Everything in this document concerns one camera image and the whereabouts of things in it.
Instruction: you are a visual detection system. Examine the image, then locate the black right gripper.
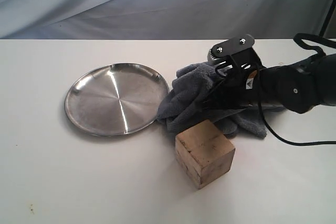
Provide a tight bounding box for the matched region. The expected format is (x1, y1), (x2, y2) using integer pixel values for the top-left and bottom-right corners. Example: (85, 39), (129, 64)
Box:
(199, 66), (263, 111)

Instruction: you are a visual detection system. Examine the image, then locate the grey-blue fleece towel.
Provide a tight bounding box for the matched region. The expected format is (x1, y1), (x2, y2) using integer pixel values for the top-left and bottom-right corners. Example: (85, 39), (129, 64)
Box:
(156, 61), (268, 140)

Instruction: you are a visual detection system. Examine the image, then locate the light wooden block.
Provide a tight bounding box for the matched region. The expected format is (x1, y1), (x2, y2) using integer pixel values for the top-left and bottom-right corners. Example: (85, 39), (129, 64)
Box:
(175, 120), (235, 189)

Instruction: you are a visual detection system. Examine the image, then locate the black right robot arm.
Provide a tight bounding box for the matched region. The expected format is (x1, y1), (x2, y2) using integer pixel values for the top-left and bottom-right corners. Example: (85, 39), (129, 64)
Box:
(201, 54), (335, 114)

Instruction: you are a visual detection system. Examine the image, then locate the black stand pole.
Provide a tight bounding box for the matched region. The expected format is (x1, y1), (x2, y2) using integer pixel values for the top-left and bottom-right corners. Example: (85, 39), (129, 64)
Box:
(318, 0), (335, 39)

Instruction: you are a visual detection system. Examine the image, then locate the round stainless steel plate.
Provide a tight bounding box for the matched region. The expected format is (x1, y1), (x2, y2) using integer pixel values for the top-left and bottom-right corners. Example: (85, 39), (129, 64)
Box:
(64, 63), (169, 137)

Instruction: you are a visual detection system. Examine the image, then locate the grey backdrop cloth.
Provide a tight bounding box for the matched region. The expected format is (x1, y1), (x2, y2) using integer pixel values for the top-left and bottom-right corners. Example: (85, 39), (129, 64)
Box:
(1, 0), (331, 40)

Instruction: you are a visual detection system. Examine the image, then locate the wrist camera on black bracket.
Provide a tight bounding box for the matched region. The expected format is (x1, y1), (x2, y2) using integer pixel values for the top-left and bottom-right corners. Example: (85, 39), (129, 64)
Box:
(207, 34), (262, 70)

